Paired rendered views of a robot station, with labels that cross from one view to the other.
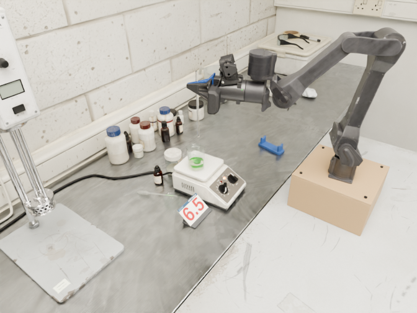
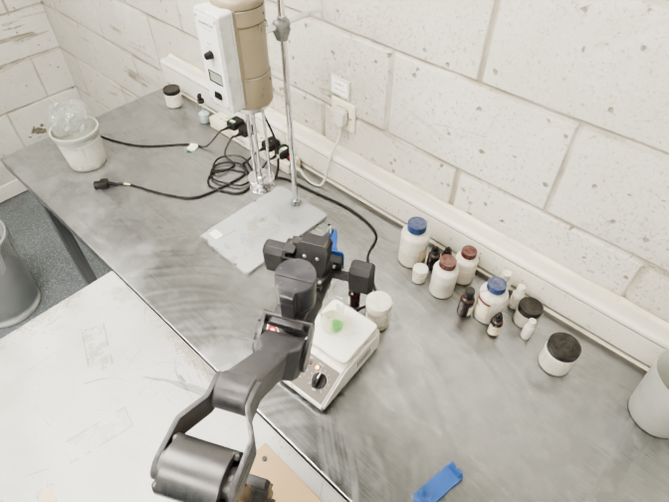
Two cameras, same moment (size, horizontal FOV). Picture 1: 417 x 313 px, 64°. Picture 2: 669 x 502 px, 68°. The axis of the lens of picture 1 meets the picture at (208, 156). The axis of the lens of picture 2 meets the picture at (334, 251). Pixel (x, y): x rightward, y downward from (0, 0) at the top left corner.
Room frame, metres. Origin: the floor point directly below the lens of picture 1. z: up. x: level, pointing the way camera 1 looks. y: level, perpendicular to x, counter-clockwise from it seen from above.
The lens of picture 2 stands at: (0.90, -0.56, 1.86)
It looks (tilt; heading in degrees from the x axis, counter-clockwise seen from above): 47 degrees down; 96
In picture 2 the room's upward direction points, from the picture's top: straight up
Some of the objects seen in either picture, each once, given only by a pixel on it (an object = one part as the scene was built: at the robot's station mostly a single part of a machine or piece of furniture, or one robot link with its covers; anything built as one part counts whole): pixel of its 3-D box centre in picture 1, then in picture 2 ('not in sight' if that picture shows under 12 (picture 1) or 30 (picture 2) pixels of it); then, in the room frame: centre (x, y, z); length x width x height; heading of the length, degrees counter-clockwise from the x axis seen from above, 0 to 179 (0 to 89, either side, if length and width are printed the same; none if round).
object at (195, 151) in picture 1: (197, 157); (332, 316); (0.83, 0.04, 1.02); 0.06 x 0.05 x 0.08; 84
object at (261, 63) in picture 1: (269, 77); (288, 315); (0.79, -0.16, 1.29); 0.11 x 0.08 x 0.12; 80
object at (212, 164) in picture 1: (198, 164); (338, 330); (0.85, 0.03, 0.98); 0.12 x 0.12 x 0.01; 58
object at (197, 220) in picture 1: (195, 210); not in sight; (0.71, 0.04, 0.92); 0.09 x 0.06 x 0.04; 145
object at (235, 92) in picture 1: (229, 89); (312, 280); (0.81, -0.06, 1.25); 0.19 x 0.08 x 0.06; 168
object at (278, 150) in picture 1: (271, 145); (439, 484); (1.06, -0.24, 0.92); 0.10 x 0.03 x 0.04; 43
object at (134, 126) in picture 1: (136, 130); (465, 264); (1.14, 0.28, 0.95); 0.06 x 0.06 x 0.10
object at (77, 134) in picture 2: not in sight; (76, 132); (-0.01, 0.64, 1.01); 0.14 x 0.14 x 0.21
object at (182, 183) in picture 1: (206, 178); (332, 350); (0.84, 0.01, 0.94); 0.22 x 0.13 x 0.08; 58
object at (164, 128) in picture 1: (164, 131); (467, 301); (1.13, 0.17, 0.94); 0.03 x 0.03 x 0.08
